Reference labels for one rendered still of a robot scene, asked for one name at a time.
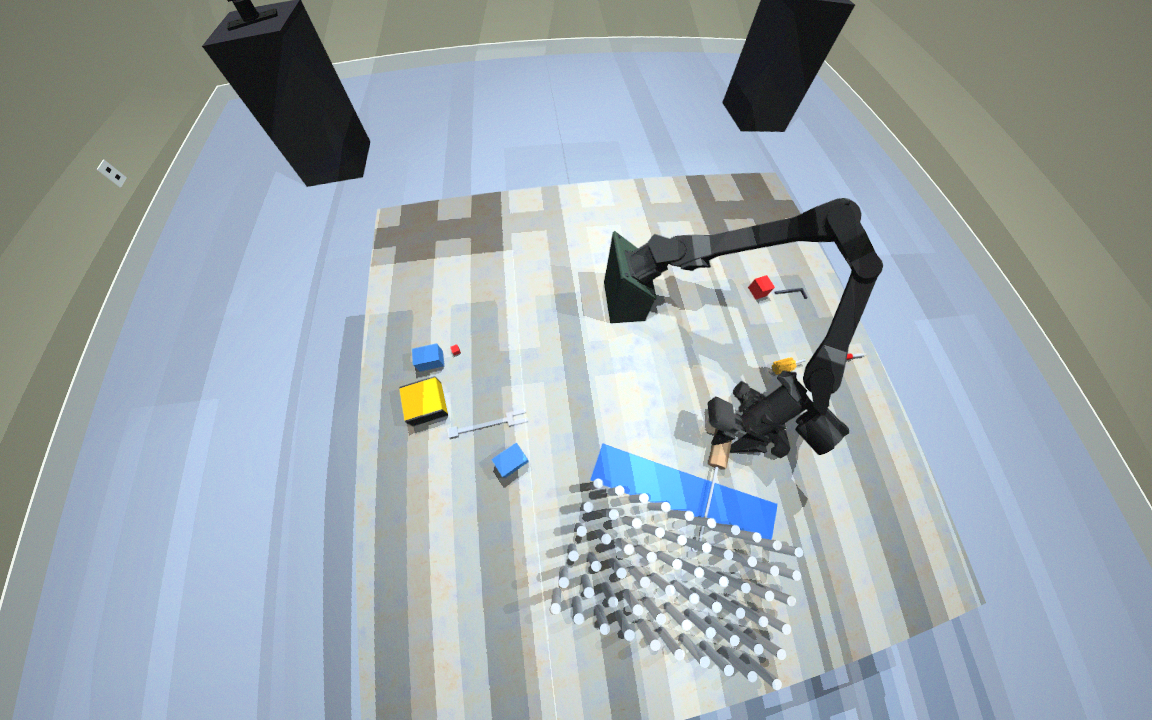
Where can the blue flat strip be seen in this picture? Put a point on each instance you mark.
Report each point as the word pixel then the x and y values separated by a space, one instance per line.
pixel 684 491

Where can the blue cube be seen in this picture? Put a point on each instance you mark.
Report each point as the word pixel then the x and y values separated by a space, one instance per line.
pixel 427 357
pixel 510 460

